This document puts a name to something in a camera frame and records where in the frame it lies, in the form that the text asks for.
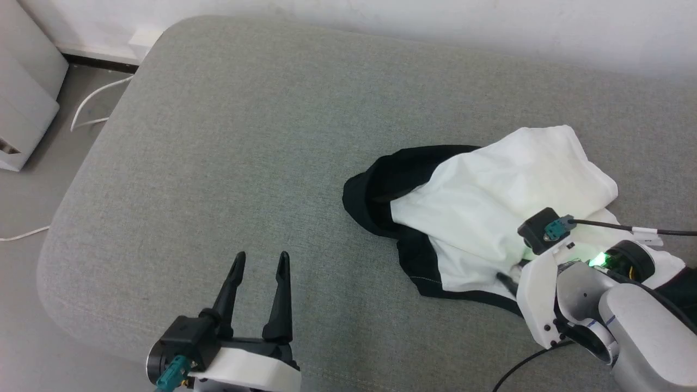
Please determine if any teal-plug left camera cable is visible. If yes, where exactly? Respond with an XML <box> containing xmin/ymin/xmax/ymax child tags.
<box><xmin>155</xmin><ymin>355</ymin><xmax>192</xmax><ymax>392</ymax></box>

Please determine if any teal-plug right camera cable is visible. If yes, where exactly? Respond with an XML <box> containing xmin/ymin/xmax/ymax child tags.
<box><xmin>543</xmin><ymin>215</ymin><xmax>697</xmax><ymax>246</ymax></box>

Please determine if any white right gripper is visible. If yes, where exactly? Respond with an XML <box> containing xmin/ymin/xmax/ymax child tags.
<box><xmin>496</xmin><ymin>242</ymin><xmax>579</xmax><ymax>350</ymax></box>

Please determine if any white floor cable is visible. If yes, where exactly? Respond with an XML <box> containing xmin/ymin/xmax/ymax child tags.
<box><xmin>70</xmin><ymin>75</ymin><xmax>134</xmax><ymax>132</ymax></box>
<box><xmin>0</xmin><ymin>224</ymin><xmax>51</xmax><ymax>242</ymax></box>

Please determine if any teal-plug camera cable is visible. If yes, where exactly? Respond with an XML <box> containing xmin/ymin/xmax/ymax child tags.
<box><xmin>155</xmin><ymin>355</ymin><xmax>192</xmax><ymax>392</ymax></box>
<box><xmin>543</xmin><ymin>215</ymin><xmax>697</xmax><ymax>246</ymax></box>

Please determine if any white box appliance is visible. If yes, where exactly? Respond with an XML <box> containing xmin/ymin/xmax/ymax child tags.
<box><xmin>0</xmin><ymin>0</ymin><xmax>69</xmax><ymax>173</ymax></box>

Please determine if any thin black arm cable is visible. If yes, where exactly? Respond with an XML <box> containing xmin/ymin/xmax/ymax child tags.
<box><xmin>492</xmin><ymin>340</ymin><xmax>576</xmax><ymax>392</ymax></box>

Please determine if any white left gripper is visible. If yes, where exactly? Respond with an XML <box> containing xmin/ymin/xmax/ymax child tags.
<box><xmin>187</xmin><ymin>250</ymin><xmax>302</xmax><ymax>392</ymax></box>

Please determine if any black and white garment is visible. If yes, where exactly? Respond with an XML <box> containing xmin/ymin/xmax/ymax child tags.
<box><xmin>342</xmin><ymin>125</ymin><xmax>697</xmax><ymax>327</ymax></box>

